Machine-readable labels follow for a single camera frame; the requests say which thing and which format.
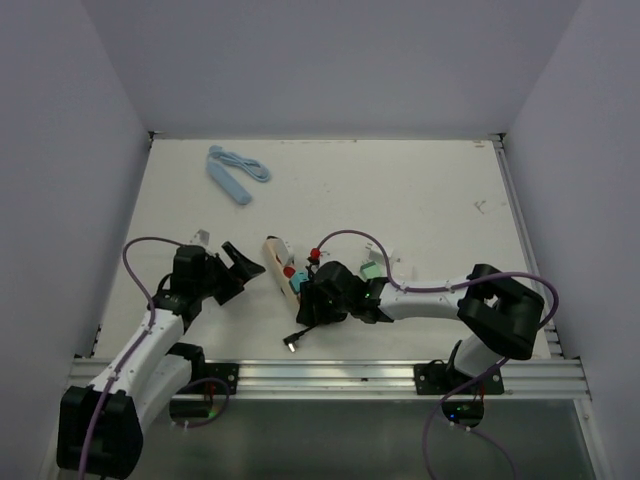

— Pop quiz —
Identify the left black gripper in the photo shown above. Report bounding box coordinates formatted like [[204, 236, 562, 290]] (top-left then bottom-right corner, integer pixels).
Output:
[[195, 242, 264, 304]]

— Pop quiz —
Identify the cyan plug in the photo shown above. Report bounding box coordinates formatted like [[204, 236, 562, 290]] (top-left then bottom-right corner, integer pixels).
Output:
[[289, 270, 309, 295]]

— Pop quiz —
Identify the beige red power strip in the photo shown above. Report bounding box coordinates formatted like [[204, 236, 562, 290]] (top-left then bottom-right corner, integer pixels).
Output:
[[262, 236, 299, 313]]

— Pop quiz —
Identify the green plug adapter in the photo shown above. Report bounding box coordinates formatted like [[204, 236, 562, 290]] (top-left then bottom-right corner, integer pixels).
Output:
[[359, 261, 384, 280]]

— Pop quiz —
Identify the light blue cord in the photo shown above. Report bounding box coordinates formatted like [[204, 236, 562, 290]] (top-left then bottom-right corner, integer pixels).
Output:
[[207, 144, 274, 185]]

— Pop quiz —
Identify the light blue power strip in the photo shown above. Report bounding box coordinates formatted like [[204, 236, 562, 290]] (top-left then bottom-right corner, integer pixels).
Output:
[[206, 161, 253, 206]]

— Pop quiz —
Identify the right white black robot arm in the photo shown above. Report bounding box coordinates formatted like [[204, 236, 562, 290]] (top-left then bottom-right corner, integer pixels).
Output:
[[296, 261, 544, 393]]

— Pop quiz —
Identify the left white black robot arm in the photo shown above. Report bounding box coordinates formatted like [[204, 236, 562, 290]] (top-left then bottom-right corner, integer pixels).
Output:
[[56, 242, 265, 479]]

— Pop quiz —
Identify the white square plug adapter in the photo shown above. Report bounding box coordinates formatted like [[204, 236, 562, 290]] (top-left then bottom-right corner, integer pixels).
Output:
[[391, 259, 416, 282]]

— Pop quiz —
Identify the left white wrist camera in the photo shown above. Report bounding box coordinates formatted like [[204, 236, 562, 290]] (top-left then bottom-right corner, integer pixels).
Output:
[[190, 229, 210, 248]]

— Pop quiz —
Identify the aluminium mounting rail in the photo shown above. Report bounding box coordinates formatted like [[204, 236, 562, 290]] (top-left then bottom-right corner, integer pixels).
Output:
[[64, 357, 594, 401]]

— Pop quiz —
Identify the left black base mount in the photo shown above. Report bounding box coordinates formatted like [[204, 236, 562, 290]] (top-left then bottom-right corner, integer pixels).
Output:
[[168, 343, 239, 396]]

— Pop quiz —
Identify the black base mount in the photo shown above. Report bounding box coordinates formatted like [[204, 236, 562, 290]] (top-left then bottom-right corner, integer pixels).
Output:
[[168, 343, 239, 396], [413, 360, 505, 396]]

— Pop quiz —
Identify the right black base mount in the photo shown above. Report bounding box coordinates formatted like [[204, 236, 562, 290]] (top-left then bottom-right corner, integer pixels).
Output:
[[413, 360, 505, 396]]

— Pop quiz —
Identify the right aluminium side rail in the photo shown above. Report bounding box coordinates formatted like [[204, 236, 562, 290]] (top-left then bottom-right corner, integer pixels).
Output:
[[490, 134, 564, 359]]

